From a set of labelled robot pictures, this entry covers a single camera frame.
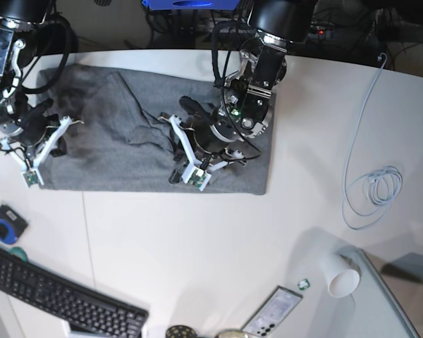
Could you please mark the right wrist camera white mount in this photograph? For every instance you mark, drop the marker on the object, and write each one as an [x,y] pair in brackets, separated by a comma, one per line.
[31,161]

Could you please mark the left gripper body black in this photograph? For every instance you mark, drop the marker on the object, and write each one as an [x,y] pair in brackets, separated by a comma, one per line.
[208,131]

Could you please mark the small green white chip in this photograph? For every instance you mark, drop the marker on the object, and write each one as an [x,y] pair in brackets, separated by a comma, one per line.
[303,284]

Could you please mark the blue black tape measure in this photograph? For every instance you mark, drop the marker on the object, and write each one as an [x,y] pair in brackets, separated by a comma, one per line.
[12,225]

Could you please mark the grey t-shirt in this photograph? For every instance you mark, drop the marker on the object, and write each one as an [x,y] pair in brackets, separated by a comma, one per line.
[120,144]

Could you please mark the white paper cup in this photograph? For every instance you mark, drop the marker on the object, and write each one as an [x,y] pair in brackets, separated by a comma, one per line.
[341,278]

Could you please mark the blue box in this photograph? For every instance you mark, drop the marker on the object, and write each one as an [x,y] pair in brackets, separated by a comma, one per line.
[162,5]

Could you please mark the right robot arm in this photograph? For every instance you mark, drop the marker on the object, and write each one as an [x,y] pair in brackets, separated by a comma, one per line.
[28,30]

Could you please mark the green tape roll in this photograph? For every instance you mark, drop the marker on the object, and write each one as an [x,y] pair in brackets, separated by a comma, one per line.
[19,253]

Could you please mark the black keyboard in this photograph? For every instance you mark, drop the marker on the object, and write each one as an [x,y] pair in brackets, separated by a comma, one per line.
[69,301]

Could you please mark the smartphone clear case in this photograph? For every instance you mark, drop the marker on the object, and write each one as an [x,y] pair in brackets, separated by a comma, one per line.
[272,312]

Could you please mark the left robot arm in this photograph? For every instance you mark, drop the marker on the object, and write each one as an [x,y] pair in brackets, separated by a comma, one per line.
[246,95]

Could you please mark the black power strip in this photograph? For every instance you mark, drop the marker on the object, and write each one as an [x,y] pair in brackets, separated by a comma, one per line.
[321,31]

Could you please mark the gold round tin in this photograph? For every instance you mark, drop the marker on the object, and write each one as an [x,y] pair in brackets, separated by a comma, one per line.
[232,333]

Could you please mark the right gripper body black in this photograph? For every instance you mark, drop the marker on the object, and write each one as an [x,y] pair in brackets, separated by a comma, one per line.
[33,122]

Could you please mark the black gold dotted lid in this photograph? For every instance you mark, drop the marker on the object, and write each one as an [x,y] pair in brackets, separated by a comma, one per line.
[180,331]

